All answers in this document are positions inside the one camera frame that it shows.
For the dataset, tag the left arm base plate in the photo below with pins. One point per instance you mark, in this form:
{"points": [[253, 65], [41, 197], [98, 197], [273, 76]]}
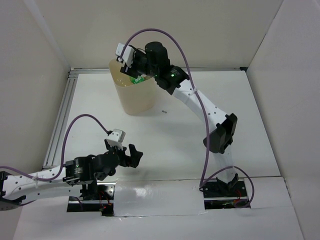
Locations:
{"points": [[101, 202]]}

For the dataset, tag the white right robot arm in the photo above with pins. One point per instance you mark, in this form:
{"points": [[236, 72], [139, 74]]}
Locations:
{"points": [[153, 61]]}

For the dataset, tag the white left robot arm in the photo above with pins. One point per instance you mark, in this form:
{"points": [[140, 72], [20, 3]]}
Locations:
{"points": [[77, 178]]}

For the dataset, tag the green plastic bottle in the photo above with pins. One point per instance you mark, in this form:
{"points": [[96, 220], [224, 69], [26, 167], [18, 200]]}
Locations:
{"points": [[137, 80]]}

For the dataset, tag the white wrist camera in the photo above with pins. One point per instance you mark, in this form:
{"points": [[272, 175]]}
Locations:
{"points": [[125, 54], [115, 138]]}

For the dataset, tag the beige plastic bin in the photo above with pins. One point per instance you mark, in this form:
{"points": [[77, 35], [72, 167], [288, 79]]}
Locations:
{"points": [[134, 98]]}

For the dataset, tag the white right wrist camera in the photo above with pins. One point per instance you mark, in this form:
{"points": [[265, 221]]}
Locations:
{"points": [[125, 54]]}

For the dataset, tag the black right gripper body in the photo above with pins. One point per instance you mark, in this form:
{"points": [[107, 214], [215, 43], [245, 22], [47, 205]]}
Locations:
{"points": [[140, 65]]}

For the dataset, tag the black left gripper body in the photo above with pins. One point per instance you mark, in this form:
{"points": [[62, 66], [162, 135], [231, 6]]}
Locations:
{"points": [[123, 162]]}

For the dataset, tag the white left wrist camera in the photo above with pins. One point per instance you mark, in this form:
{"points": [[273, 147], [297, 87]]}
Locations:
{"points": [[115, 138]]}

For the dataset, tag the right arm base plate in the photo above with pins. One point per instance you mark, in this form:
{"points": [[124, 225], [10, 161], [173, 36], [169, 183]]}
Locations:
{"points": [[216, 197]]}

